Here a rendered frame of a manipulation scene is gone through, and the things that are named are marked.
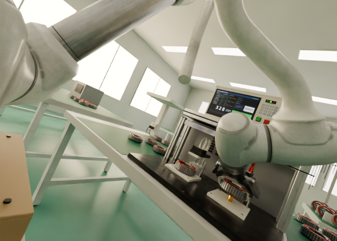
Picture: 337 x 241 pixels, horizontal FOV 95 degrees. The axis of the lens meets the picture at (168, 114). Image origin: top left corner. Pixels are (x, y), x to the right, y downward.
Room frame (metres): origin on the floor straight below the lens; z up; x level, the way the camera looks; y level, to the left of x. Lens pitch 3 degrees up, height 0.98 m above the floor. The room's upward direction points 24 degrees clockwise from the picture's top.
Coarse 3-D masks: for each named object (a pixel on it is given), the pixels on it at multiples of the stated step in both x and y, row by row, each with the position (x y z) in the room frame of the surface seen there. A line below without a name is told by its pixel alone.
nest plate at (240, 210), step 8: (208, 192) 0.65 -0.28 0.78; (216, 192) 0.69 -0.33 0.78; (224, 192) 0.75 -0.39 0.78; (216, 200) 0.62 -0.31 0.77; (224, 200) 0.64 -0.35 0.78; (232, 200) 0.68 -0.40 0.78; (232, 208) 0.59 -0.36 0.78; (240, 208) 0.63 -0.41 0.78; (248, 208) 0.67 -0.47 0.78; (240, 216) 0.57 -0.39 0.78
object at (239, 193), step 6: (222, 180) 0.66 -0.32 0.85; (228, 180) 0.69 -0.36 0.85; (222, 186) 0.65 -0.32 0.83; (228, 186) 0.62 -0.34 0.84; (234, 186) 0.62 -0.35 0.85; (240, 186) 0.67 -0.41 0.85; (234, 192) 0.61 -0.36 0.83; (240, 192) 0.60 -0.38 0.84; (246, 192) 0.62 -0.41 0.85; (240, 198) 0.61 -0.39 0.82
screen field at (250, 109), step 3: (237, 105) 0.86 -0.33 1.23; (240, 105) 0.85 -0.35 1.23; (243, 105) 0.84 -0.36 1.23; (237, 108) 0.86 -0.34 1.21; (240, 108) 0.85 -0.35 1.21; (243, 108) 0.84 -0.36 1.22; (246, 108) 0.83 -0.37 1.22; (249, 108) 0.82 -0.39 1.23; (252, 108) 0.81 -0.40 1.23; (246, 111) 0.83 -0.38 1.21; (249, 111) 0.82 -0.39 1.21; (252, 111) 0.81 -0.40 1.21
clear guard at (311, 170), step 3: (288, 165) 0.46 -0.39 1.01; (291, 165) 0.46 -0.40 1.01; (294, 168) 0.45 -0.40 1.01; (297, 168) 0.45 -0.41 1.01; (300, 168) 0.45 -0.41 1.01; (303, 168) 0.44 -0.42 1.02; (306, 168) 0.44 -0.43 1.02; (309, 168) 0.44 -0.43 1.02; (312, 168) 0.44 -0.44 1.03; (315, 168) 0.44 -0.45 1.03; (303, 171) 0.44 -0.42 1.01; (306, 171) 0.44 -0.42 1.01; (309, 171) 0.44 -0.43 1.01; (312, 171) 0.43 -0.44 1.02; (315, 171) 0.43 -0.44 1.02; (309, 174) 0.43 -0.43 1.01; (312, 174) 0.43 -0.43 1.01
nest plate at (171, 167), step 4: (168, 164) 0.81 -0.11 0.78; (172, 164) 0.84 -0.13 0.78; (168, 168) 0.78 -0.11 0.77; (172, 168) 0.77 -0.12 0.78; (176, 168) 0.79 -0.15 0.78; (176, 172) 0.75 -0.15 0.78; (180, 172) 0.76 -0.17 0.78; (180, 176) 0.73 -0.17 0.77; (184, 176) 0.72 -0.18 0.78; (188, 176) 0.75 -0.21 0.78; (192, 176) 0.78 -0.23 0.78; (196, 176) 0.81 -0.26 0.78; (188, 180) 0.71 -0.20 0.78; (192, 180) 0.73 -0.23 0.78; (196, 180) 0.77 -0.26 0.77
